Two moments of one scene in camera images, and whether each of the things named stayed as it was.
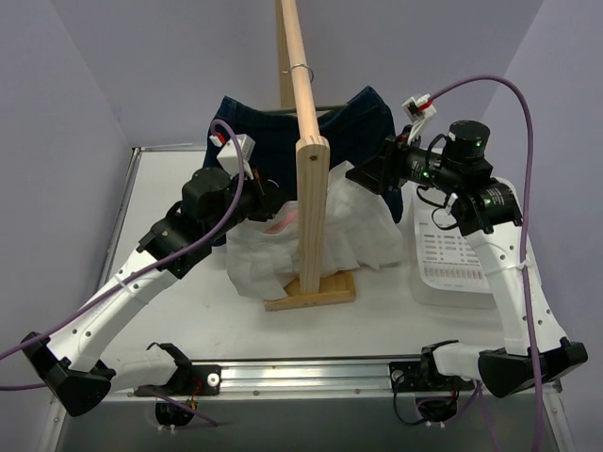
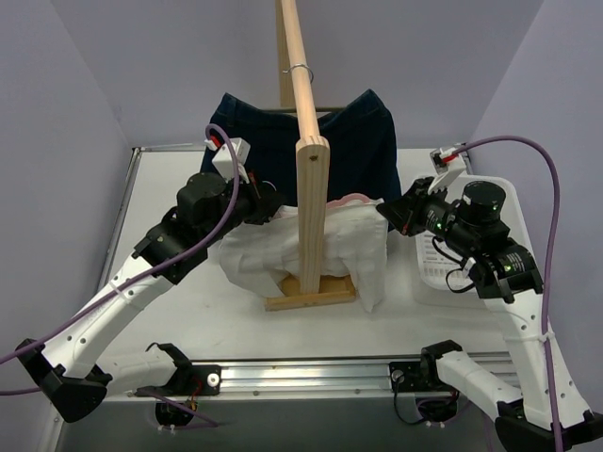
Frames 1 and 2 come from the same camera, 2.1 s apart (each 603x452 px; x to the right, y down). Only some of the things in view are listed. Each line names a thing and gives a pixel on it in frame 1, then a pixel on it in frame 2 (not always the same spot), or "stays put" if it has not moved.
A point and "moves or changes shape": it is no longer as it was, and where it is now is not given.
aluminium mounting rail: [314, 377] stays put
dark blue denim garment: [351, 125] moves or changes shape
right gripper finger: [369, 175] to [398, 213]
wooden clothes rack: [313, 161] stays put
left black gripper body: [266, 200] stays put
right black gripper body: [383, 162] to [414, 205]
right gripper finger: [372, 170] to [410, 197]
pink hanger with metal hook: [284, 223] to [345, 197]
